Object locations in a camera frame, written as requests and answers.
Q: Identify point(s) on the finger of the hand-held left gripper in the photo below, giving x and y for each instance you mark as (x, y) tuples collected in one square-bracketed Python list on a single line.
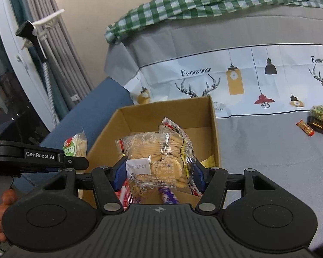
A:
[(75, 163)]

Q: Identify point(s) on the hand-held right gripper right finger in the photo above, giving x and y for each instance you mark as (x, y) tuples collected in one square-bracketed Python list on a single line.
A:
[(200, 177)]

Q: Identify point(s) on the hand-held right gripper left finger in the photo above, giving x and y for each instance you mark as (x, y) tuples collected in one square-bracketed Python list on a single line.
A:
[(119, 173)]

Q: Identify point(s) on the green label cracker packet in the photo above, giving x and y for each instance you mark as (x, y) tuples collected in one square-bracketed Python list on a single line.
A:
[(76, 146)]

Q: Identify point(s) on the yellow snack packet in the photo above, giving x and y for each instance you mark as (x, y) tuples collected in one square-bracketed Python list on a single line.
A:
[(211, 161)]

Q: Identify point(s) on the red snack packet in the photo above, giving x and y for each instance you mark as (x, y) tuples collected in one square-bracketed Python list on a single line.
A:
[(125, 193)]

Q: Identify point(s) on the purple candy packet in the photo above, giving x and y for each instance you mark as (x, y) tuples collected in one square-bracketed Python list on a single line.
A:
[(168, 196)]

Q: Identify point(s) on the clear biscuit packet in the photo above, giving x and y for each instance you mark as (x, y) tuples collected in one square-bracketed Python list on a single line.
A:
[(161, 158)]

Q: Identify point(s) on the brown cardboard box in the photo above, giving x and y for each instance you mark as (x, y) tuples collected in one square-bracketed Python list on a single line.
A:
[(193, 118)]

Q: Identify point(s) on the orange snack bar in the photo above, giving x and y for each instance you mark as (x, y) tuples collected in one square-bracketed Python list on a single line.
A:
[(305, 127)]

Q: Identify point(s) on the dark snack packet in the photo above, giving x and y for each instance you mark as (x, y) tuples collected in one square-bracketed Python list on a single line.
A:
[(321, 130)]

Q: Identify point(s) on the clear green pea packet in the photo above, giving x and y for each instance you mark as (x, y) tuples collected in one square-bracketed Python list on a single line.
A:
[(320, 113)]

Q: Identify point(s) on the grey printed bedsheet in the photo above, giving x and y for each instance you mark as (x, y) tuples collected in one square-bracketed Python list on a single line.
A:
[(258, 153)]

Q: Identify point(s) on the blue sofa armrest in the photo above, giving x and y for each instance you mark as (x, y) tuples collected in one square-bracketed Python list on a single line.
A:
[(97, 102)]

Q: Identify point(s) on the white curtain clip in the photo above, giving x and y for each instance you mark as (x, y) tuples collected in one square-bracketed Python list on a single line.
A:
[(74, 96)]

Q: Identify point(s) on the white framed glass door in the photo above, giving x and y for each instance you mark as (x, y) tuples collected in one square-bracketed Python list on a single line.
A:
[(13, 72)]

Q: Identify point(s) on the grey curtain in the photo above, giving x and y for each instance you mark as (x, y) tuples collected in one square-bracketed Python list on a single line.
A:
[(56, 45)]

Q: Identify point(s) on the black garment steamer head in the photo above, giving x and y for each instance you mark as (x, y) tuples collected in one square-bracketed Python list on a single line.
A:
[(32, 36)]

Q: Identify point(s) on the white steamer hanger rack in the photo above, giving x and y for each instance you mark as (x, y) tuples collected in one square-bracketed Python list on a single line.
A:
[(47, 21)]

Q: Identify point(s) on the green checkered cloth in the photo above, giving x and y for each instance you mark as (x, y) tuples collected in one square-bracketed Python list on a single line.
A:
[(193, 2)]

